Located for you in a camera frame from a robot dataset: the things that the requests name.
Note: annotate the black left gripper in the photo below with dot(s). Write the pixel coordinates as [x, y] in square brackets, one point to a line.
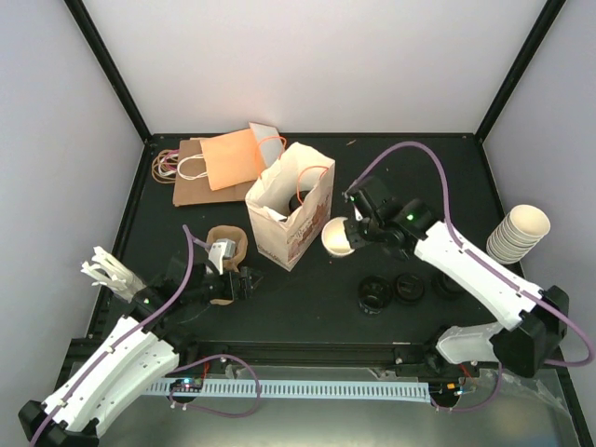
[246, 291]

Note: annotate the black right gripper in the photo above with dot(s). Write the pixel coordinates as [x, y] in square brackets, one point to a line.
[354, 237]

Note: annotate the brown pulp cup carrier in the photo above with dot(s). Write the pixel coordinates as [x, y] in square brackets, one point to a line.
[234, 233]

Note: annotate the black plastic cup lid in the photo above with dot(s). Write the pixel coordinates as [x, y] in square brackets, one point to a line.
[409, 289]

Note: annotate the single paper coffee cup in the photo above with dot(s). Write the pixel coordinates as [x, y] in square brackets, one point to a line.
[334, 239]

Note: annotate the printed white paper bag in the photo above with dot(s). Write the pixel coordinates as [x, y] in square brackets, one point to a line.
[280, 235]

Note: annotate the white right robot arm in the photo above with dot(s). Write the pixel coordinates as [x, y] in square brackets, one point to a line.
[529, 322]

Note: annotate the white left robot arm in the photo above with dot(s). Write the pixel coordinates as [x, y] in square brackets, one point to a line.
[147, 343]

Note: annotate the orange kraft paper bag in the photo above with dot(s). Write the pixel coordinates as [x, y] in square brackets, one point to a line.
[241, 156]

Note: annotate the stack of paper cups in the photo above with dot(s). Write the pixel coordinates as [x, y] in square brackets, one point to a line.
[519, 232]

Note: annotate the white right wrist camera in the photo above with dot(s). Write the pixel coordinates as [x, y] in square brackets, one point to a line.
[352, 201]

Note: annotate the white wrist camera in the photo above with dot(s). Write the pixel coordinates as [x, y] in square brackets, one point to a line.
[220, 256]
[352, 201]

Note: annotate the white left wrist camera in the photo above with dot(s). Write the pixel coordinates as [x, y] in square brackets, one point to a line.
[220, 256]

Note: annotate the white slotted cable rail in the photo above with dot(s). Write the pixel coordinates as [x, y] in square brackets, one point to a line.
[294, 390]

